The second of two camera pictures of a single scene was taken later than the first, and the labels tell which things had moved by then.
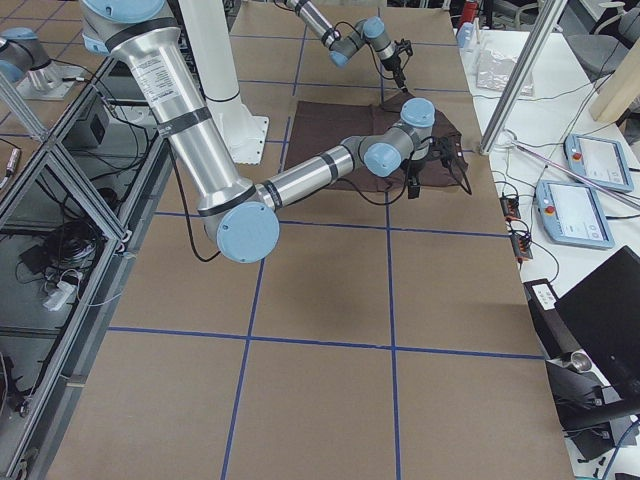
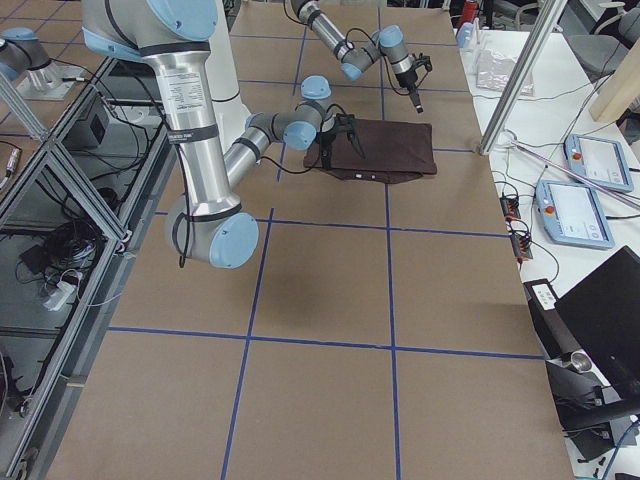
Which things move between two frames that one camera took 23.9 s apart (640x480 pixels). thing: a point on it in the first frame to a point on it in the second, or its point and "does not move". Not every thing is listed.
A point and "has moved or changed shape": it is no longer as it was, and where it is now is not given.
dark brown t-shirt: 317,124 has moved or changed shape
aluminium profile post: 547,17 does not move
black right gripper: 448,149 to 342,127
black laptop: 602,314 does not move
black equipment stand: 590,411 does not move
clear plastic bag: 494,72 does not move
